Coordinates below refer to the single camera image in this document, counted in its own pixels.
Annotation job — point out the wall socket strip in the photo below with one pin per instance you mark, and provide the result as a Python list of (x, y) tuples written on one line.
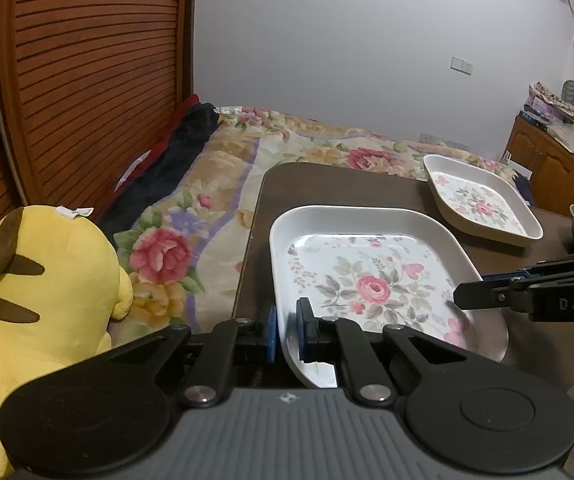
[(444, 140)]

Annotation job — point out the wooden cabinet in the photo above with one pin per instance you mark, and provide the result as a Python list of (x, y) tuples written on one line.
[(552, 165)]

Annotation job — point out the yellow plush toy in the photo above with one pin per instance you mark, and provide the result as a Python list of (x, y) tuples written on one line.
[(42, 280)]

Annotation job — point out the wooden louvered wardrobe door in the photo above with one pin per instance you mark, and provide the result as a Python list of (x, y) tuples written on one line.
[(92, 60)]

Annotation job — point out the stack of papers and books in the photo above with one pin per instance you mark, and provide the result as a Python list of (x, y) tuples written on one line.
[(547, 105)]

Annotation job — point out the white wall switch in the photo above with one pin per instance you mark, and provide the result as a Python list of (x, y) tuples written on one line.
[(462, 65)]

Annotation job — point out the large white floral plate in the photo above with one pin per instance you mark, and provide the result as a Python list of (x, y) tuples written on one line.
[(367, 270)]

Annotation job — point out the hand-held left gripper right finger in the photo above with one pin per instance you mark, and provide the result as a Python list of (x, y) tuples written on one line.
[(307, 336)]

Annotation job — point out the small white floral plate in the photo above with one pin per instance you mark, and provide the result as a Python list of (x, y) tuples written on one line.
[(482, 205)]

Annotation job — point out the beige floral blanket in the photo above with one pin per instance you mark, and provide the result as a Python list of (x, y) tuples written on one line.
[(202, 240)]

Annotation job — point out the navy blue cloth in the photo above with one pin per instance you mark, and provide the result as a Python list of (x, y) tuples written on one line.
[(523, 191)]

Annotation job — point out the white paper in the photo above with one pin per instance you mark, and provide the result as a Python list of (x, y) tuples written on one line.
[(519, 168)]

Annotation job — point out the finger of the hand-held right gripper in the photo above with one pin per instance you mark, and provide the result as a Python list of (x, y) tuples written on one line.
[(482, 296), (557, 262)]

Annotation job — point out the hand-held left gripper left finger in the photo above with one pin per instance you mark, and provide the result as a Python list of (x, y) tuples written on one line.
[(270, 334)]

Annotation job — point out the dark red and navy clothing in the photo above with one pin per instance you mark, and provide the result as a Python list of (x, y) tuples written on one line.
[(177, 150)]

